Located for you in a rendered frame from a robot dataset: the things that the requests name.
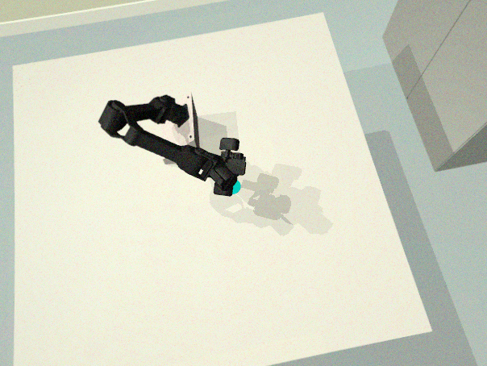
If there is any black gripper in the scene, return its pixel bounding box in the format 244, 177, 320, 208
213, 138, 239, 197

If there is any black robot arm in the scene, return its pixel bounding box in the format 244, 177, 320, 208
98, 95, 246, 191

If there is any cyan circle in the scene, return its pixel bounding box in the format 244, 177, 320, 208
232, 181, 241, 194

